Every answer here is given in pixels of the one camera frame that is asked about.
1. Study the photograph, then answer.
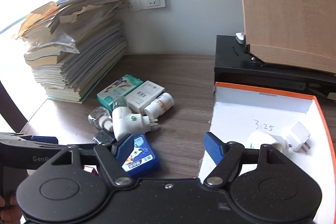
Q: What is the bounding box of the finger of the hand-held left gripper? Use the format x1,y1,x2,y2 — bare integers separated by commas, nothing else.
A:
0,133,59,147

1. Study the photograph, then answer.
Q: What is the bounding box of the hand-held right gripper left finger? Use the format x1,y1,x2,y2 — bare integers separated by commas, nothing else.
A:
50,134,135,187

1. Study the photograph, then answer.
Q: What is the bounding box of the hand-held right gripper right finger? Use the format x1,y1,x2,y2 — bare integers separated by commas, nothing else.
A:
203,132,285,187

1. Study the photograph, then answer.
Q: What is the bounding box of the blue plastic box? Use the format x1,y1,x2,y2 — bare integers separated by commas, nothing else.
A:
114,134,161,179

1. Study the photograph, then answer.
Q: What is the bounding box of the black charger plug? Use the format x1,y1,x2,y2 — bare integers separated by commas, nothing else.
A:
92,129,116,146

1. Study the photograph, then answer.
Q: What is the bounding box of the white heater with green button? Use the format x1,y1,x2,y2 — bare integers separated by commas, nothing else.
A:
112,97,159,141

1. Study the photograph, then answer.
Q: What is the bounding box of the orange and white cardboard box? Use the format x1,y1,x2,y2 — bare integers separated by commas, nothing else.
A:
197,81,336,224

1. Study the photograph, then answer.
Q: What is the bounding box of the clear liquid bottle white cap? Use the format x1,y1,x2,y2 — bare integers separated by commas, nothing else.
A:
88,106,116,131

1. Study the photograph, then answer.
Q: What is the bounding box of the person's left hand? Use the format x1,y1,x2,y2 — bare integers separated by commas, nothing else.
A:
0,194,23,224

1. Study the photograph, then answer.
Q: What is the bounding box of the red printed small box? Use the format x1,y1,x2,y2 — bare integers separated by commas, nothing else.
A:
83,165,99,176

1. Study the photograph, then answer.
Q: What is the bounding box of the white plug-in heater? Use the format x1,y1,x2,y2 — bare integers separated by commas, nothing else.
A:
247,131,289,154

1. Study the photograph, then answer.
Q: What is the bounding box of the white pill bottle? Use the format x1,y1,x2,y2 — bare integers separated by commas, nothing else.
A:
144,93,175,118

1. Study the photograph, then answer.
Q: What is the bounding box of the teal medicine box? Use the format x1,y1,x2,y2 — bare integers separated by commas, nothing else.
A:
97,74,144,112

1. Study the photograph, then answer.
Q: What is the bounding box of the white medicine box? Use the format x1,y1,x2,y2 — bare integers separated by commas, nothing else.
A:
127,80,165,114

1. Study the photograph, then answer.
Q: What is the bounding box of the black desk stand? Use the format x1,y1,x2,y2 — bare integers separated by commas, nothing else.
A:
214,35,336,102

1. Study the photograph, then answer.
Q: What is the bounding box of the white charger plug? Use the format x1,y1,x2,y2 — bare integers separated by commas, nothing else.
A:
285,122,312,152

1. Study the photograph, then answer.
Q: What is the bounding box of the stack of books and papers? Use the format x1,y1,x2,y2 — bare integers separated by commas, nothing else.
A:
12,0,129,104

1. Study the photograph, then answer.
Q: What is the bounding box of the brown cardboard-backed board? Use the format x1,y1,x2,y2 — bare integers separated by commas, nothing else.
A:
235,0,336,75

